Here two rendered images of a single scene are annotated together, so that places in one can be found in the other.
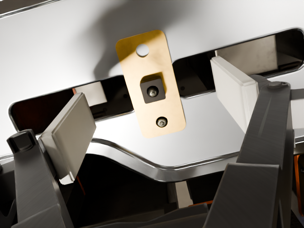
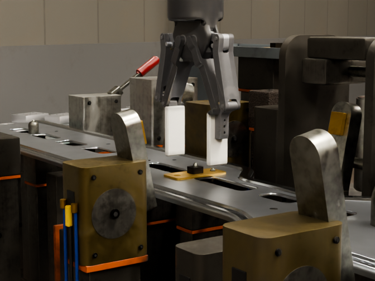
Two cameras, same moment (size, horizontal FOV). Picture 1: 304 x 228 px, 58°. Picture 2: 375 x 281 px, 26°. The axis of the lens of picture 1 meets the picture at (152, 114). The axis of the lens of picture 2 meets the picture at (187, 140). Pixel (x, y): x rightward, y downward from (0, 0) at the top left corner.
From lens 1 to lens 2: 1.08 m
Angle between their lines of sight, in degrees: 74
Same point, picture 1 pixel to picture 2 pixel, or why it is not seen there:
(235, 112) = (180, 120)
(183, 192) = not seen: outside the picture
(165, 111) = (205, 170)
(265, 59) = not seen: hidden behind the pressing
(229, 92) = (174, 126)
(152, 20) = (160, 177)
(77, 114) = (210, 143)
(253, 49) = not seen: hidden behind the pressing
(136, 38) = (172, 175)
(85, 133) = (219, 143)
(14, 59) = (207, 190)
